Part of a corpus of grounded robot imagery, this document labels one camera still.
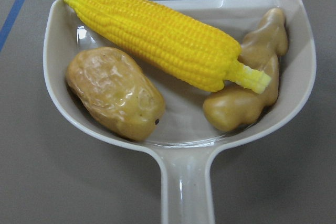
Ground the yellow toy corn cob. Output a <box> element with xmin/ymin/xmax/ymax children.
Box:
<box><xmin>63</xmin><ymin>0</ymin><xmax>271</xmax><ymax>94</ymax></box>

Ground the beige plastic dustpan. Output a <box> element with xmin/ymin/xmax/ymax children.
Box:
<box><xmin>43</xmin><ymin>0</ymin><xmax>316</xmax><ymax>223</ymax></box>

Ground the toy potato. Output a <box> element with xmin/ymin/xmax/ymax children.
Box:
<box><xmin>66</xmin><ymin>47</ymin><xmax>165</xmax><ymax>141</ymax></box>

